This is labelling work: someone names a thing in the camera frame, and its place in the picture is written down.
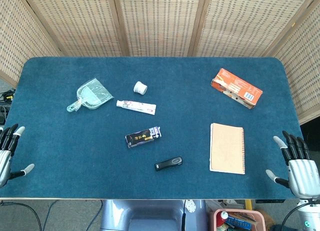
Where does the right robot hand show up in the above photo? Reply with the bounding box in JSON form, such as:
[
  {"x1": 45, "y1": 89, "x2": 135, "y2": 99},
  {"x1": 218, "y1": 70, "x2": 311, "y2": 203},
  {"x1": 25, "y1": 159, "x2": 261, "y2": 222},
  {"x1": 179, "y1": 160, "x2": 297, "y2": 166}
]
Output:
[{"x1": 265, "y1": 130, "x2": 320, "y2": 199}]

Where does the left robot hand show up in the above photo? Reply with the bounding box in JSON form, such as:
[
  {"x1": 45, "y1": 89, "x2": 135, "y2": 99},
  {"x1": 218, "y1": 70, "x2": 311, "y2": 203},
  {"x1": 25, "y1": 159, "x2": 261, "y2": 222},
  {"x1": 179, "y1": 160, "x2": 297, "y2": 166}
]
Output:
[{"x1": 0, "y1": 123, "x2": 35, "y2": 189}]

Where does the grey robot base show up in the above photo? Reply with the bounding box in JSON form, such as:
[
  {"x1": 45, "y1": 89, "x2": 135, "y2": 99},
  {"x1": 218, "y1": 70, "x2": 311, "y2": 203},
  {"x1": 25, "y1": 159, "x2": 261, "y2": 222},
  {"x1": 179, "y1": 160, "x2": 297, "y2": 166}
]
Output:
[{"x1": 99, "y1": 199, "x2": 209, "y2": 231}]

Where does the yellow spiral notebook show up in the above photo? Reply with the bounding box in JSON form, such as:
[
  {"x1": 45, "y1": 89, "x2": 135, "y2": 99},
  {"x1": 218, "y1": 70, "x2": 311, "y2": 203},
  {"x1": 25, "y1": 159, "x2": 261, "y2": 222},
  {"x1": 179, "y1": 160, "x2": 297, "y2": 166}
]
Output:
[{"x1": 209, "y1": 122, "x2": 246, "y2": 175}]

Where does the black stapler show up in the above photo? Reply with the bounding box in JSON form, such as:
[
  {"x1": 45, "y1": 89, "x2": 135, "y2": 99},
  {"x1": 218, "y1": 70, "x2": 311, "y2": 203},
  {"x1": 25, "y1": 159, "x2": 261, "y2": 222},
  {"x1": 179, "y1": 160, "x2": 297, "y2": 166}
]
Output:
[{"x1": 154, "y1": 155, "x2": 184, "y2": 172}]

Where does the black power strip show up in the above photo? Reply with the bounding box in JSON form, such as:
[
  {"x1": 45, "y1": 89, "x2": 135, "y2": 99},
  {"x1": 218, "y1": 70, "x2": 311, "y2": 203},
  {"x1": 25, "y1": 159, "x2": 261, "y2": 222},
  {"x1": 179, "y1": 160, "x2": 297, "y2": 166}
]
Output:
[{"x1": 0, "y1": 89, "x2": 16, "y2": 125}]

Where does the pink plastic basket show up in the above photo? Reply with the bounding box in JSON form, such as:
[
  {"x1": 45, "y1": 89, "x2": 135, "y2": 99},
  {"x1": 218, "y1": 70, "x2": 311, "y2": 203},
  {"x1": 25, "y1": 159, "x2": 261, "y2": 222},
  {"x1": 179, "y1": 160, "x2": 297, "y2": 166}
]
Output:
[{"x1": 209, "y1": 208, "x2": 266, "y2": 231}]

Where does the orange cardboard box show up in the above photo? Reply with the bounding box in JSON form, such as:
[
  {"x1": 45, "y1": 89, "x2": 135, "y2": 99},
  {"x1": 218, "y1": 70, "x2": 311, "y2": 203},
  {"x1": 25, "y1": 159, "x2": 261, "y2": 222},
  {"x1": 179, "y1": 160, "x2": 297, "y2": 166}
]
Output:
[{"x1": 210, "y1": 68, "x2": 264, "y2": 110}]

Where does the green mini dustpan set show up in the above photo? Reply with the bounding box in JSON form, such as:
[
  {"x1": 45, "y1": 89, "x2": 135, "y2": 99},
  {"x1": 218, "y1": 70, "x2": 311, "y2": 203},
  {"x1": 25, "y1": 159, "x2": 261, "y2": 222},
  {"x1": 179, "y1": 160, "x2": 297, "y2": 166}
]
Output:
[{"x1": 66, "y1": 77, "x2": 114, "y2": 114}]

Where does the white toothpaste tube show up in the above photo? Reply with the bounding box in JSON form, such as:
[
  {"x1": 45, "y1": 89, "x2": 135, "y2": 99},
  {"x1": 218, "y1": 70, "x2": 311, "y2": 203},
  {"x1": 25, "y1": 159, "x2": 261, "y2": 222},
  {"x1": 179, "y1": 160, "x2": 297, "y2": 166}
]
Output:
[{"x1": 116, "y1": 99, "x2": 157, "y2": 116}]

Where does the black and purple pack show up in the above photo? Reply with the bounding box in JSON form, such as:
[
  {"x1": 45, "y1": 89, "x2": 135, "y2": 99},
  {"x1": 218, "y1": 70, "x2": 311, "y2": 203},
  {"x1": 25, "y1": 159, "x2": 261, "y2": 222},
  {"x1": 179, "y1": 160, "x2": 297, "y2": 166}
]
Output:
[{"x1": 124, "y1": 125, "x2": 163, "y2": 149}]

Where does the blue table mat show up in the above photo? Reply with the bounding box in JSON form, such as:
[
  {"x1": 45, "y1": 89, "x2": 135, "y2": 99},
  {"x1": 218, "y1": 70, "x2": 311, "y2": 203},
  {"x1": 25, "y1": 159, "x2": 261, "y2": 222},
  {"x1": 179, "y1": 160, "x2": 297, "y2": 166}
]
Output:
[{"x1": 0, "y1": 56, "x2": 305, "y2": 200}]

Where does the small white jar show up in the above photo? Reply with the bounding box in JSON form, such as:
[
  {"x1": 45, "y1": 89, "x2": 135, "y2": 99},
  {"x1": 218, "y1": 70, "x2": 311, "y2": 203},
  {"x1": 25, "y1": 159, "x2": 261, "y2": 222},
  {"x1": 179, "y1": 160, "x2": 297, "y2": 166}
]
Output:
[{"x1": 133, "y1": 81, "x2": 148, "y2": 95}]

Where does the bamboo folding screen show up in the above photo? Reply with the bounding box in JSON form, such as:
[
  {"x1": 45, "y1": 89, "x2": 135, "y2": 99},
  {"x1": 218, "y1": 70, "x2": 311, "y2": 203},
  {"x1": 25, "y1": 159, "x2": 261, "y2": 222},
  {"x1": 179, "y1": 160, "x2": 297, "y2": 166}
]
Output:
[{"x1": 0, "y1": 0, "x2": 320, "y2": 125}]

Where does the black cable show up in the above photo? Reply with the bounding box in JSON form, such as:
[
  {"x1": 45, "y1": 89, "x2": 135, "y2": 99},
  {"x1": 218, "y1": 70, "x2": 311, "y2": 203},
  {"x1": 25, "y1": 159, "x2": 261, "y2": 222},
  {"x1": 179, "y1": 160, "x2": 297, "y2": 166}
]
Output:
[
  {"x1": 280, "y1": 202, "x2": 307, "y2": 231},
  {"x1": 0, "y1": 200, "x2": 43, "y2": 231}
]

